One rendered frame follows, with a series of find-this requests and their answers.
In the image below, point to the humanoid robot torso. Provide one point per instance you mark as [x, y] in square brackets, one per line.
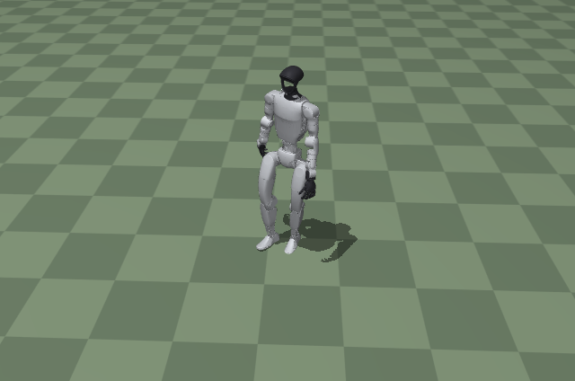
[291, 126]

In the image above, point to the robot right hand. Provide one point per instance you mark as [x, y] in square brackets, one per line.
[262, 149]

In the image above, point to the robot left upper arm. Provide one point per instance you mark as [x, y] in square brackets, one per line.
[311, 113]

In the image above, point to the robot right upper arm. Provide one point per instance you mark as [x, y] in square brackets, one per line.
[267, 121]

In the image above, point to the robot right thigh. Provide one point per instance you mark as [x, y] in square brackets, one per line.
[267, 178]

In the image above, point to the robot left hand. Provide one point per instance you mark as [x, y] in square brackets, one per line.
[309, 187]

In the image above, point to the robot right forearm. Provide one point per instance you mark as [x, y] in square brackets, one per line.
[264, 136]

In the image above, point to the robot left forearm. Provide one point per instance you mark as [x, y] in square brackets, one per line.
[310, 164]

